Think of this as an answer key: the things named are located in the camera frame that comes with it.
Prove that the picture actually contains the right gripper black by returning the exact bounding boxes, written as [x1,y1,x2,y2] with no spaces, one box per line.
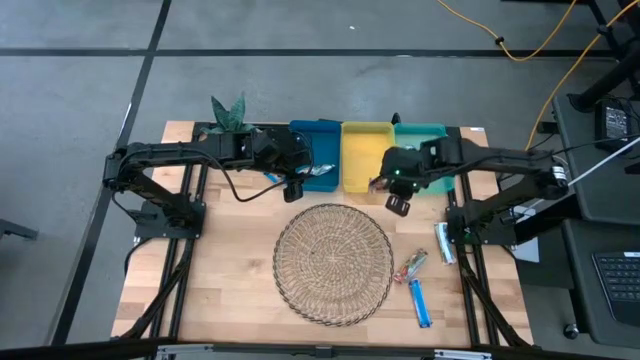
[380,146,426,217]

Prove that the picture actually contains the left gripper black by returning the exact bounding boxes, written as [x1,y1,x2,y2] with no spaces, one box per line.
[249,127,314,204]

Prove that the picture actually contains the silver printed granola bar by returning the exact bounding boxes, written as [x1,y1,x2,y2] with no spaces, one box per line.
[294,163,336,178]

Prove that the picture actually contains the silver green granola bar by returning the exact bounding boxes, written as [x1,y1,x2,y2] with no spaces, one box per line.
[433,222,457,265]

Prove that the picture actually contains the red colourful granola bar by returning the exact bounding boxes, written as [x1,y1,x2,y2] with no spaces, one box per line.
[393,248,429,285]

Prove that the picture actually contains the blue plastic bin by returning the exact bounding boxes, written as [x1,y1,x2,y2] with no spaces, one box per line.
[288,118,343,194]

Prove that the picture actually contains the yellow plastic bin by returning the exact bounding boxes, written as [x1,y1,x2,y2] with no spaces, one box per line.
[340,121,396,195]

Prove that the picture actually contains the teal plastic bin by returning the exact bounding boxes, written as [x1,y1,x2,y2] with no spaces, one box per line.
[393,122,456,196]

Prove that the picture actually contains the round woven straw placemat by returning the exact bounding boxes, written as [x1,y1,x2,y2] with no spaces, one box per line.
[272,202,395,328]

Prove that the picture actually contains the white paper sheet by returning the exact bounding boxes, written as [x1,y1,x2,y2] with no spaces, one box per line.
[513,237,541,264]

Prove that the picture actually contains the dark grey side desk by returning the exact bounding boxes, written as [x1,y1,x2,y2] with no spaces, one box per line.
[552,92,640,349]

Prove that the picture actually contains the black power adapter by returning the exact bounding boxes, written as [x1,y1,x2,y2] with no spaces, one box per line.
[594,99,634,151]

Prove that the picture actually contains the black keyboard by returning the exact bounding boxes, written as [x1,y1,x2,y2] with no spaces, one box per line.
[592,251,640,326]

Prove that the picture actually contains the black stand pole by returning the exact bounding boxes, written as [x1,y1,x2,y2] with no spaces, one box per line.
[569,47,640,112]

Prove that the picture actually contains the black chair foot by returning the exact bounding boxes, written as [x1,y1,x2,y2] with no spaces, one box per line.
[0,218,39,241]

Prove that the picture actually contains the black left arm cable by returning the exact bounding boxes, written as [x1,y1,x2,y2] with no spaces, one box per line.
[199,149,296,204]

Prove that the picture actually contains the black aluminium table frame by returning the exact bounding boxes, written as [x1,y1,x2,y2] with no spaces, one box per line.
[117,119,534,351]

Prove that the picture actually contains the yellow floor cable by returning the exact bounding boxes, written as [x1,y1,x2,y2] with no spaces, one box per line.
[437,0,579,64]
[524,0,640,151]

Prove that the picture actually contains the black desk cable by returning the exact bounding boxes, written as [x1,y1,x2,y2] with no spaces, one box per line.
[524,133,640,156]

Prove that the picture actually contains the white cable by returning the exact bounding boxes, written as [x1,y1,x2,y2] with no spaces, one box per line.
[519,149,640,211]

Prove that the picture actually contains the black camera rig crossbar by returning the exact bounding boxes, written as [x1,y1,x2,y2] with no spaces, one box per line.
[0,338,640,360]

